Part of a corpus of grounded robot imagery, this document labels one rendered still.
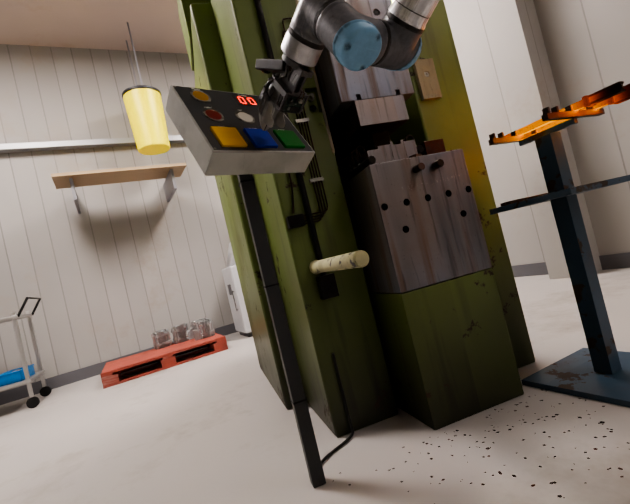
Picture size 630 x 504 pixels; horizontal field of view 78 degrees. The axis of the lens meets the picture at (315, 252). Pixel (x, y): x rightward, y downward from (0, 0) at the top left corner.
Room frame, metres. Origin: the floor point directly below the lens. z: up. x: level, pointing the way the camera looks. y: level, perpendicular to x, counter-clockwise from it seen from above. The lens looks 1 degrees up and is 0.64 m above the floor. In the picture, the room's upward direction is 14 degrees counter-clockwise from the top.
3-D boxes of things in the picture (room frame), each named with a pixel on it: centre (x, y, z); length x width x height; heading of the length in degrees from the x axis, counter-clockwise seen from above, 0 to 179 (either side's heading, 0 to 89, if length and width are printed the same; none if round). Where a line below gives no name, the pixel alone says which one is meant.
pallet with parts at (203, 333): (3.95, 1.72, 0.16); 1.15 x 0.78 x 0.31; 119
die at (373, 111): (1.60, -0.30, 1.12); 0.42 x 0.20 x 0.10; 16
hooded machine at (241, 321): (4.60, 0.79, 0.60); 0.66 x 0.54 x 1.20; 119
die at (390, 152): (1.60, -0.30, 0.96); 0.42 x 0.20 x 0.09; 16
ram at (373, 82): (1.61, -0.34, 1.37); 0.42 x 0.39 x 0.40; 16
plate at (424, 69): (1.61, -0.63, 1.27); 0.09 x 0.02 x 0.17; 106
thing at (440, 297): (1.62, -0.35, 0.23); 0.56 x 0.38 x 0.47; 16
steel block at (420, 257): (1.62, -0.35, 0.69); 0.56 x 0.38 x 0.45; 16
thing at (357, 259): (1.21, -0.05, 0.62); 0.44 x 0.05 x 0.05; 16
